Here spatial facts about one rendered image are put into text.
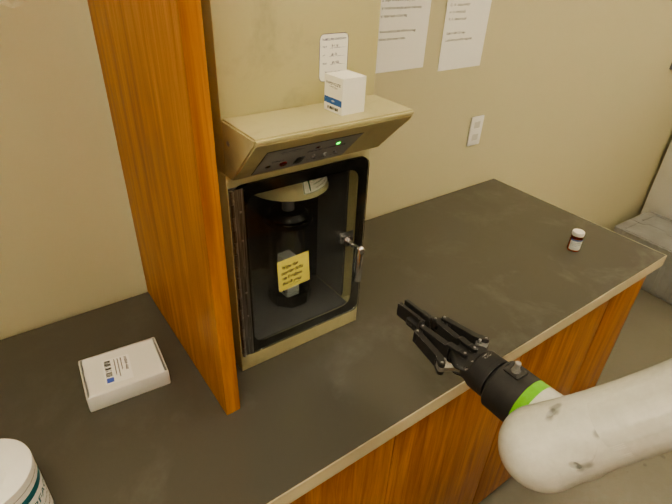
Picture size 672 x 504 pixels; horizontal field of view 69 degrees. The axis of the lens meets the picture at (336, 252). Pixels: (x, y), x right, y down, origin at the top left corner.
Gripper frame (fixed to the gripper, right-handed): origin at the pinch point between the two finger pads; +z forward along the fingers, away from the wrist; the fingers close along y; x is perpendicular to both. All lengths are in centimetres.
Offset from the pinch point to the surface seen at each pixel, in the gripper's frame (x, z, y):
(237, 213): -19.3, 21.9, 26.1
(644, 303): 109, 27, -234
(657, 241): 76, 38, -247
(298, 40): -47, 23, 13
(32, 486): 10, 9, 67
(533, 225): 18, 30, -89
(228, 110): -37, 23, 26
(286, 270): -3.5, 22.1, 15.8
